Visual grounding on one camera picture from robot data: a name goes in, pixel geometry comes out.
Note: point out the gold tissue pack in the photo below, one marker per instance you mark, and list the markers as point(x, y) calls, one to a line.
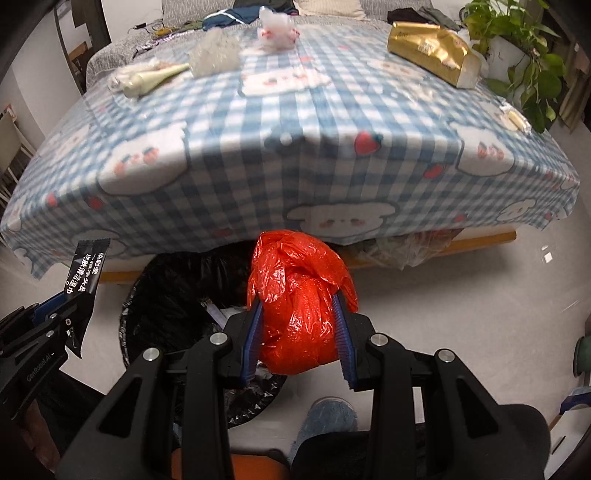
point(429, 46)

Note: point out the wooden table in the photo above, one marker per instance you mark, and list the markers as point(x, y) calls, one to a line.
point(489, 239)

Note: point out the red plastic bag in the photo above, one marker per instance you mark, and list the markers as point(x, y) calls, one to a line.
point(300, 295)

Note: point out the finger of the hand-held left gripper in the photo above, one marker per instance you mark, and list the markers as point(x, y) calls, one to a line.
point(53, 304)
point(46, 333)

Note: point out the person's right leg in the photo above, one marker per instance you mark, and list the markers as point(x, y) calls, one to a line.
point(332, 457)

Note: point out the grey sofa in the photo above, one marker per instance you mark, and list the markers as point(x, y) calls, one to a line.
point(115, 53)

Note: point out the small white packet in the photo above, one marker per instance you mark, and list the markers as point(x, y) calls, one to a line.
point(515, 117)

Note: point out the black wipe packet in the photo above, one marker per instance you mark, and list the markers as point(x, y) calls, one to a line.
point(85, 281)

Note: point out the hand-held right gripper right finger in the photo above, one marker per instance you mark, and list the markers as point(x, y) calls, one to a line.
point(344, 344)

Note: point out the clear plastic bag bundle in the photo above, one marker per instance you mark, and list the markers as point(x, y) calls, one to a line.
point(397, 251)

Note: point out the pink white plastic bag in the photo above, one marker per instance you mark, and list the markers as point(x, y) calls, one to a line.
point(277, 25)

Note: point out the trash bin with black liner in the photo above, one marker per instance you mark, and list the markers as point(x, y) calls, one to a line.
point(175, 295)

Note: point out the orange stool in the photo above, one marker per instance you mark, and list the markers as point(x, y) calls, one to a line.
point(258, 468)

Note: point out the beige dining chair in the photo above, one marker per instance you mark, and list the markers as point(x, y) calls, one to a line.
point(9, 152)

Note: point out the dark grey backpack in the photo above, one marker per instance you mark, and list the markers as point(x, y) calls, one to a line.
point(265, 3)

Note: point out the dark clothes pile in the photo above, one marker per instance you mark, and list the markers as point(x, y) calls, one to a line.
point(415, 14)

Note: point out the blue fuzzy slipper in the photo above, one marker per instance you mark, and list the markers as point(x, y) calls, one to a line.
point(328, 420)

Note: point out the crumpled clear plastic wrap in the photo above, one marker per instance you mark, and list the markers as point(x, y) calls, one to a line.
point(214, 55)

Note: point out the blue jacket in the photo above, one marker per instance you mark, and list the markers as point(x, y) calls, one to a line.
point(226, 17)

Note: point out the white plant pot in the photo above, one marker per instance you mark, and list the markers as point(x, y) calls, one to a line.
point(505, 57)

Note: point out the blue checkered printed tablecloth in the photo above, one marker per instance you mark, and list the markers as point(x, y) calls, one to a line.
point(231, 152)

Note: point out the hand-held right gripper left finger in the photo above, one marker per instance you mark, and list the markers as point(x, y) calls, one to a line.
point(253, 341)

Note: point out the green potted plant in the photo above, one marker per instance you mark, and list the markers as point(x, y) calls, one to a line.
point(535, 69)

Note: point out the beige pillow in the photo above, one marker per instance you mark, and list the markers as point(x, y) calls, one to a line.
point(328, 7)

